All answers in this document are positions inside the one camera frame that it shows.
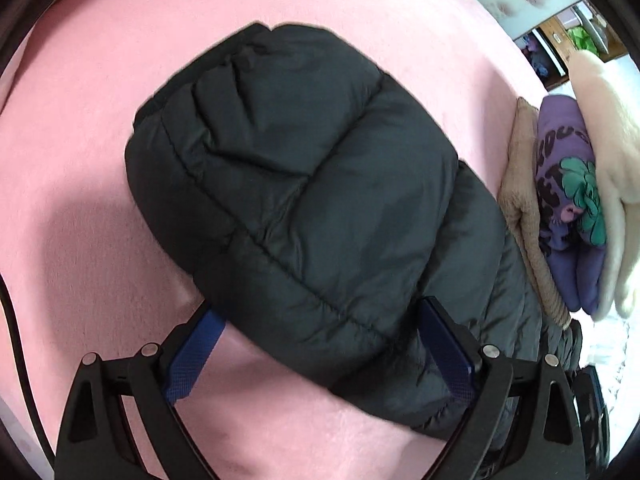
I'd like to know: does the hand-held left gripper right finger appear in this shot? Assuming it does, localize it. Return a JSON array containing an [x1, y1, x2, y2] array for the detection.
[[419, 297, 587, 480]]

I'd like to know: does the green bag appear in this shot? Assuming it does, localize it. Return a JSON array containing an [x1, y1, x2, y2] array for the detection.
[[567, 26, 598, 53]]

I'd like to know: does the black puffer jacket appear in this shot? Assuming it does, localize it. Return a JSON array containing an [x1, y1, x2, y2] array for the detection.
[[124, 22, 583, 461]]

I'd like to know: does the beige folded towel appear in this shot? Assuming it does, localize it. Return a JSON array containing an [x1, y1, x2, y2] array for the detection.
[[500, 96, 573, 331]]

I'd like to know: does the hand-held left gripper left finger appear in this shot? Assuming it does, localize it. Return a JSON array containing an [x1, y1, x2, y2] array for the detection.
[[55, 302, 231, 480]]

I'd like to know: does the purple printed garment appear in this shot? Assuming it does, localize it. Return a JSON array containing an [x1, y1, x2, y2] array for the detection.
[[535, 95, 608, 317]]

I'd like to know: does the wooden wardrobe with floral doors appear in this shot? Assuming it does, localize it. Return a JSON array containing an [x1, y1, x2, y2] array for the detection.
[[457, 0, 626, 93]]

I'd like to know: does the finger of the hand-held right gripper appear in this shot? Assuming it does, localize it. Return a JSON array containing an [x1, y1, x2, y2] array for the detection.
[[572, 365, 612, 466]]

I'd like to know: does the cream fleece garment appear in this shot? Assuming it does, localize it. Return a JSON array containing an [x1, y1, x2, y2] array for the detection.
[[567, 50, 640, 318]]

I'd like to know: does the black cable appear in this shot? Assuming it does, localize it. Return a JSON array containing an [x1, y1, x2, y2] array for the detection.
[[0, 275, 56, 480]]

